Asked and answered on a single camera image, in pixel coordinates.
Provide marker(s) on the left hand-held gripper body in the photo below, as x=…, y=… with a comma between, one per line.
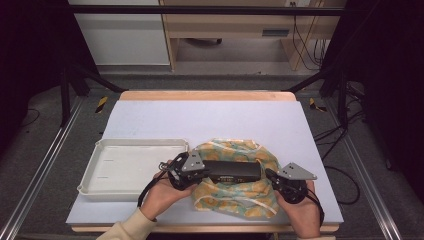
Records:
x=186, y=170

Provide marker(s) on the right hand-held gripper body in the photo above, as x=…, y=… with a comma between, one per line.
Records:
x=293, y=183

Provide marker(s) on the black rectangular device box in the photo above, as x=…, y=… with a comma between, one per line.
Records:
x=233, y=170

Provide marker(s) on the fruit print cloth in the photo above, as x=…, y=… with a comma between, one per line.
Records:
x=233, y=200

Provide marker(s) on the white plastic tray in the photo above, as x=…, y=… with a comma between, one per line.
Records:
x=133, y=166

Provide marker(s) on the person's right hand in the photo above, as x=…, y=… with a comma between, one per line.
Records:
x=300, y=213

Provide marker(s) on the person's left hand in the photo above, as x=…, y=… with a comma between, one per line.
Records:
x=163, y=196

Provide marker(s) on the white table board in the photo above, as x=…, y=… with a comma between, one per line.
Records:
x=206, y=123

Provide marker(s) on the wooden table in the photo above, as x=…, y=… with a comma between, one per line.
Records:
x=206, y=95

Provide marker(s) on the yellow black floor tape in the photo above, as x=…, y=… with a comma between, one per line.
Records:
x=101, y=104
x=315, y=104

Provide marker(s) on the black metal stand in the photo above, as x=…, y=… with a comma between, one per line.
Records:
x=65, y=96
x=341, y=96

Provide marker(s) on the office chair base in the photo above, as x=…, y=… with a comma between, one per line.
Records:
x=203, y=41

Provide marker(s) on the black curtain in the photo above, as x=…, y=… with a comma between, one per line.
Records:
x=30, y=50
x=386, y=83

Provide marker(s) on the white cabinet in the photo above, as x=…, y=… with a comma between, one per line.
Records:
x=123, y=40

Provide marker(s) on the wooden desk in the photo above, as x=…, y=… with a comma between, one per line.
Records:
x=233, y=25

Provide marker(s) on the aluminium floor rail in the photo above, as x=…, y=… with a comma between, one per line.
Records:
x=366, y=176
x=43, y=160

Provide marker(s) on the black frame crossbar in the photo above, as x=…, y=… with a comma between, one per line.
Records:
x=206, y=10

